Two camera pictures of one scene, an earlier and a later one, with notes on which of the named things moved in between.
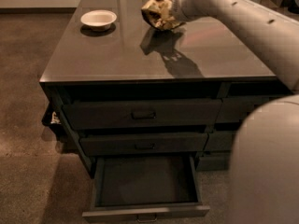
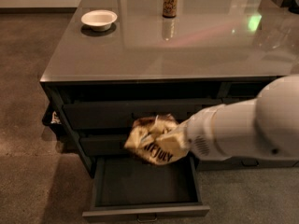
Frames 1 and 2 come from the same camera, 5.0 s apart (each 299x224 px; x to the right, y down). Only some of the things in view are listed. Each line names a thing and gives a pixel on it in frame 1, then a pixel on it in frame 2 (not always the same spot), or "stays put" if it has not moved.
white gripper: x=177 y=9 to x=199 y=133
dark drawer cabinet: x=113 y=87 stays put
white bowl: x=99 y=20 stays put
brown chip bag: x=158 y=13 to x=158 y=140
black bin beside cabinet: x=53 y=117 stays put
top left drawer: x=143 y=114 stays put
